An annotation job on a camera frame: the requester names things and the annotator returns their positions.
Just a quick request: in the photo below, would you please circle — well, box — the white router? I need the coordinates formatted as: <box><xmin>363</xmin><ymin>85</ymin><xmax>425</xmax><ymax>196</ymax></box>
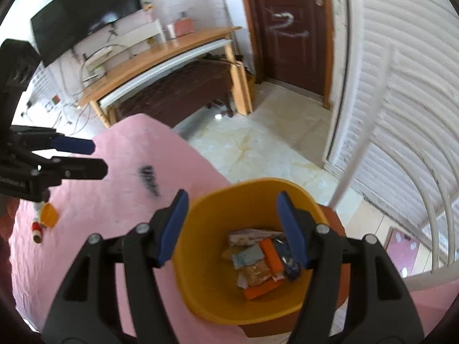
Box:
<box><xmin>85</xmin><ymin>48</ymin><xmax>120</xmax><ymax>77</ymax></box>

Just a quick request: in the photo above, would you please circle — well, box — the orange snack packet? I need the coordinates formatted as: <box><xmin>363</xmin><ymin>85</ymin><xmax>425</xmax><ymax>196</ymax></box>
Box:
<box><xmin>244</xmin><ymin>279</ymin><xmax>286</xmax><ymax>302</ymax></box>
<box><xmin>260</xmin><ymin>238</ymin><xmax>286</xmax><ymax>282</ymax></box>

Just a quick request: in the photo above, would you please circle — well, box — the white printed plastic bag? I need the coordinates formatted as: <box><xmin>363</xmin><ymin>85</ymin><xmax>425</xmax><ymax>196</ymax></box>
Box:
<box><xmin>227</xmin><ymin>228</ymin><xmax>286</xmax><ymax>247</ymax></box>

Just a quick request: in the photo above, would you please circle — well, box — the pink bed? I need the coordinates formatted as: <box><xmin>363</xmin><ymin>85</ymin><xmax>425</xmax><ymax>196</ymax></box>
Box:
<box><xmin>9</xmin><ymin>114</ymin><xmax>459</xmax><ymax>344</ymax></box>

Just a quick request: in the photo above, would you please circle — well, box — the black cable bundle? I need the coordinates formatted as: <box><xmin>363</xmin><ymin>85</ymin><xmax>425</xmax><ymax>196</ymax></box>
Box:
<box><xmin>22</xmin><ymin>61</ymin><xmax>105</xmax><ymax>134</ymax></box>

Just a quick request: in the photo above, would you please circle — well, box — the blue snack packet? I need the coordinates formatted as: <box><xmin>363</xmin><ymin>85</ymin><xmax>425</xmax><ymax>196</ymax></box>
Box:
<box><xmin>274</xmin><ymin>240</ymin><xmax>302</xmax><ymax>282</ymax></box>

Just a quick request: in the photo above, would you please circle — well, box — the small orange cup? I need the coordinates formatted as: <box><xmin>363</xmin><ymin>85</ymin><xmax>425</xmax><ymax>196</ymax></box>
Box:
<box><xmin>39</xmin><ymin>202</ymin><xmax>60</xmax><ymax>228</ymax></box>

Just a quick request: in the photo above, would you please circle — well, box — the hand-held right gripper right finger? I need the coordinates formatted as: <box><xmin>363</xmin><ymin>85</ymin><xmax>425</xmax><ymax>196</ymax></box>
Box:
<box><xmin>276</xmin><ymin>191</ymin><xmax>425</xmax><ymax>344</ymax></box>

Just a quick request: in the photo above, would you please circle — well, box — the yellow plastic bin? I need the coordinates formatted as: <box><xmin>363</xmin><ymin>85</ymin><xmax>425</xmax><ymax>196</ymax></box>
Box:
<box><xmin>173</xmin><ymin>178</ymin><xmax>332</xmax><ymax>326</ymax></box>

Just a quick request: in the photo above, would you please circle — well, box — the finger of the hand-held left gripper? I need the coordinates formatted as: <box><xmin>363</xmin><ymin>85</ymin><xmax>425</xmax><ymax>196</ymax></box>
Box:
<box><xmin>11</xmin><ymin>125</ymin><xmax>96</xmax><ymax>155</ymax></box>
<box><xmin>30</xmin><ymin>157</ymin><xmax>109</xmax><ymax>187</ymax></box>

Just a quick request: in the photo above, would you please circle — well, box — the red white small bottle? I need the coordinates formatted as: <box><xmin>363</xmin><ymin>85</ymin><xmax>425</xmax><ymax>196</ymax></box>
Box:
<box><xmin>32</xmin><ymin>202</ymin><xmax>46</xmax><ymax>245</ymax></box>

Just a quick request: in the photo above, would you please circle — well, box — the dark brown cabinet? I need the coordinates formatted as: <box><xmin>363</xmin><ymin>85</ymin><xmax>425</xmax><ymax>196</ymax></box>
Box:
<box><xmin>115</xmin><ymin>57</ymin><xmax>234</xmax><ymax>128</ymax></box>

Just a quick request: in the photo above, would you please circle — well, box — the brown snack packet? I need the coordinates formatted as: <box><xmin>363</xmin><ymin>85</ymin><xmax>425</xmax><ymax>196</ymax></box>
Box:
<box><xmin>237</xmin><ymin>261</ymin><xmax>274</xmax><ymax>289</ymax></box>

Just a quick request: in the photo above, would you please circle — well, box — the grey blue packet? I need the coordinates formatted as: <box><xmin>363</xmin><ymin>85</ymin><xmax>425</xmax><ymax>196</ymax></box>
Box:
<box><xmin>231</xmin><ymin>247</ymin><xmax>267</xmax><ymax>270</ymax></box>

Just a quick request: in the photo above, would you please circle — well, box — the white louvered wardrobe door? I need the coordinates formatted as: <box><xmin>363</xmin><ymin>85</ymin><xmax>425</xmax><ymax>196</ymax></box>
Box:
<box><xmin>323</xmin><ymin>0</ymin><xmax>459</xmax><ymax>230</ymax></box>

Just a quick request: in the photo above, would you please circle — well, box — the dark brown door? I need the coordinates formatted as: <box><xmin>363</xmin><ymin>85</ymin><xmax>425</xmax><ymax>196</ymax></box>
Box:
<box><xmin>237</xmin><ymin>0</ymin><xmax>336</xmax><ymax>110</ymax></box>

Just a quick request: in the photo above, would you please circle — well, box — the white desk shelf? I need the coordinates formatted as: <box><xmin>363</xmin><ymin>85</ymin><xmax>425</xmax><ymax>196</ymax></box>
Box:
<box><xmin>115</xmin><ymin>19</ymin><xmax>166</xmax><ymax>49</ymax></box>

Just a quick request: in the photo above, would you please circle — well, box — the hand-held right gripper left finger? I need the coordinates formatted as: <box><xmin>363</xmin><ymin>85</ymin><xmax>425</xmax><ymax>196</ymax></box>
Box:
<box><xmin>41</xmin><ymin>189</ymin><xmax>190</xmax><ymax>344</ymax></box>

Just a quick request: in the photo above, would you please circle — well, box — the black television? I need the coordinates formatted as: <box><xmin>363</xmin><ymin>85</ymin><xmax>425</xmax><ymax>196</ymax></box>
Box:
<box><xmin>30</xmin><ymin>0</ymin><xmax>143</xmax><ymax>68</ymax></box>

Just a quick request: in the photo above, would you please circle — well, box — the white metal bed frame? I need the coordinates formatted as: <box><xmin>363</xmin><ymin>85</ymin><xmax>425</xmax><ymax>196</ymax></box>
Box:
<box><xmin>329</xmin><ymin>0</ymin><xmax>459</xmax><ymax>294</ymax></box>

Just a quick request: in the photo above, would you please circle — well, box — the wooden desk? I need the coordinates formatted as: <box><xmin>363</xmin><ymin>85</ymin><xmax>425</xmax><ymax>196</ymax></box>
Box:
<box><xmin>78</xmin><ymin>26</ymin><xmax>254</xmax><ymax>129</ymax></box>

